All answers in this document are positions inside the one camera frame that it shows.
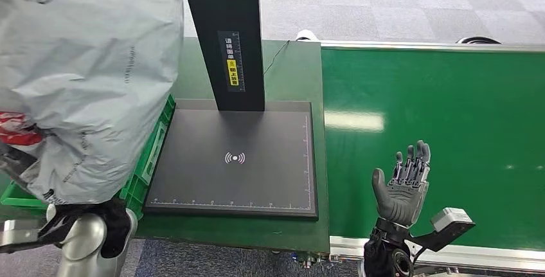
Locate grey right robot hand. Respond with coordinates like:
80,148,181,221
371,139,432,229

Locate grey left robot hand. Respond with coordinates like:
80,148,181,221
0,143,39,187

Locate grey package with red print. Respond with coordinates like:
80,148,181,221
0,0,185,206

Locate green plastic basket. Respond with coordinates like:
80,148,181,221
0,93,177,221

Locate black weighing scale platform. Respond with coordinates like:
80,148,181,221
142,99,319,220

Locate green conveyor belt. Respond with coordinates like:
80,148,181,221
320,48,545,251

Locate white round object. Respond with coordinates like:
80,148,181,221
294,29,319,42

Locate black yellow column label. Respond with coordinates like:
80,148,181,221
217,30,247,93

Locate black scale column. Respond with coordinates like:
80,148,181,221
180,0,266,113

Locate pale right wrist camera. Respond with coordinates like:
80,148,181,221
408,206,476,254

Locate aluminium conveyor frame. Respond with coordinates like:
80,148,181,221
319,40,545,273

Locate black ring object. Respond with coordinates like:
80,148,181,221
455,35,502,45

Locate thin black cable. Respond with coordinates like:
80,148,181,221
263,39,291,76

